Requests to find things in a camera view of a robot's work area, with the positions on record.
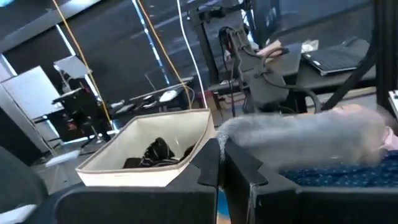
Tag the black garment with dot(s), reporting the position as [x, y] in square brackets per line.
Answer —
[132, 162]

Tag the navy dotted shirt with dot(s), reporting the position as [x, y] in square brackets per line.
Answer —
[342, 174]

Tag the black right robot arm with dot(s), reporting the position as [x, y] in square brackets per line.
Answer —
[264, 84]

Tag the light grey sock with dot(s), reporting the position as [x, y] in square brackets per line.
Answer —
[311, 137]

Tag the white metal bracket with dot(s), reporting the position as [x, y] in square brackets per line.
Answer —
[394, 104]

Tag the dark grey desk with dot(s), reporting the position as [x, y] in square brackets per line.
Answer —
[342, 80]

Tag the pink knit shirt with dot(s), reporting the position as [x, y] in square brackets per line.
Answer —
[390, 140]

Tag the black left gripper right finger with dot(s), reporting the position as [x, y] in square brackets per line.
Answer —
[239, 186]

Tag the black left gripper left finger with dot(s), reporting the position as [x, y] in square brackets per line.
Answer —
[199, 193]

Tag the black white-striped sock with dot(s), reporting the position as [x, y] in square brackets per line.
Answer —
[158, 154]

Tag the black metal table frame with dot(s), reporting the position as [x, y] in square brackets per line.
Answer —
[385, 46]

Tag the white computer mouse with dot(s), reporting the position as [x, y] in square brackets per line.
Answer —
[168, 96]

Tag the black laptop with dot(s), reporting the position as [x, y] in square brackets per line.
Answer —
[335, 59]

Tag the white board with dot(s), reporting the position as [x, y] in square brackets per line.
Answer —
[28, 93]

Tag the beige fabric storage bin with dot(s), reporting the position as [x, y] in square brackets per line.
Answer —
[124, 174]

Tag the person's hand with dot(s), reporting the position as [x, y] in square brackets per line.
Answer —
[269, 48]

